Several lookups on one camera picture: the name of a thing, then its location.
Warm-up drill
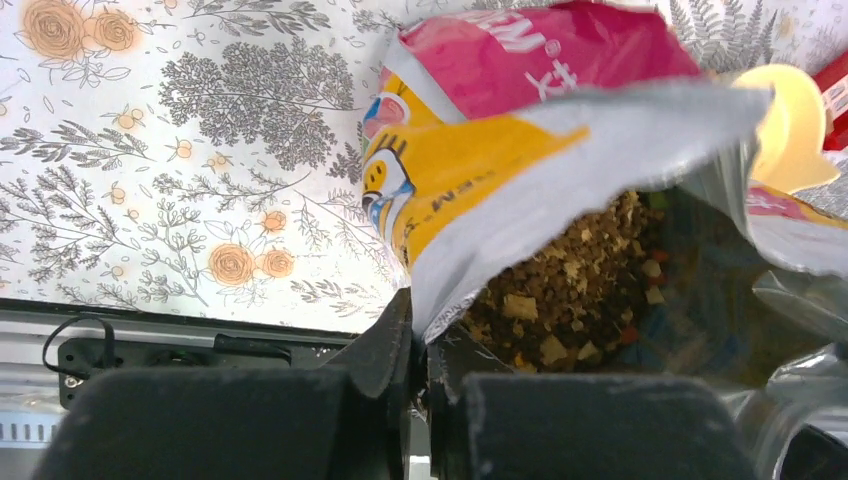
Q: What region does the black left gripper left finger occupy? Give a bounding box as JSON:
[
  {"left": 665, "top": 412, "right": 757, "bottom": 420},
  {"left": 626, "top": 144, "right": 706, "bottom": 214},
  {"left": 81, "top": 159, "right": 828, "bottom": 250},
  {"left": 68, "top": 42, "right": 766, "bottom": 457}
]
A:
[{"left": 33, "top": 289, "right": 413, "bottom": 479}]

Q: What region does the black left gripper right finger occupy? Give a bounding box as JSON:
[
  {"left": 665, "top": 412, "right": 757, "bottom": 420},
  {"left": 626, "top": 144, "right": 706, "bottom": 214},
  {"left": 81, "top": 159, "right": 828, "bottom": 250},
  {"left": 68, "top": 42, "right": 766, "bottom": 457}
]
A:
[{"left": 426, "top": 328, "right": 756, "bottom": 479}]

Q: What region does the cat print pet food bag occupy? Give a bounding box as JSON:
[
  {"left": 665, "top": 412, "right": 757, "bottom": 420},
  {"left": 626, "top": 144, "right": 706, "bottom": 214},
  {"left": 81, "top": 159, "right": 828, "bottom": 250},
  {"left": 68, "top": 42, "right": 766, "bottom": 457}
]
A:
[{"left": 362, "top": 1, "right": 847, "bottom": 479}]

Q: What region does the brown pet food kibble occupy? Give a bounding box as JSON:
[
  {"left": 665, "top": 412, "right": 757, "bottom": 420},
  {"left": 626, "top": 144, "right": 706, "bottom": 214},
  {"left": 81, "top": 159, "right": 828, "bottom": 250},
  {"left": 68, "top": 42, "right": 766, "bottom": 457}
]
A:
[{"left": 460, "top": 192, "right": 668, "bottom": 373}]

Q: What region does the cream pet bowl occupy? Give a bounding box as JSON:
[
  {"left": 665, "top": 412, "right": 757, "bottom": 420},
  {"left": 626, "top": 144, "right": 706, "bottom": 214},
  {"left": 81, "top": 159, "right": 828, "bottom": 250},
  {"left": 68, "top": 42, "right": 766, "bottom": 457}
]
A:
[{"left": 732, "top": 64, "right": 840, "bottom": 194}]

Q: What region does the floral patterned table mat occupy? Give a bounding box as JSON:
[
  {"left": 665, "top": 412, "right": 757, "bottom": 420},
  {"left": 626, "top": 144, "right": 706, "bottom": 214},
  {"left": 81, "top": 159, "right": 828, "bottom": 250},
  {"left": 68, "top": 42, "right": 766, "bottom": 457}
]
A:
[{"left": 0, "top": 0, "right": 848, "bottom": 336}]

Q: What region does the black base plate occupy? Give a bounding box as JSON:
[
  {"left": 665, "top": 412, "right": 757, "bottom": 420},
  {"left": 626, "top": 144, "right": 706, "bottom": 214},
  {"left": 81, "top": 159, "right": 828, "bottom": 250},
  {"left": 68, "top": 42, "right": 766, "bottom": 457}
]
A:
[{"left": 56, "top": 334, "right": 347, "bottom": 409}]

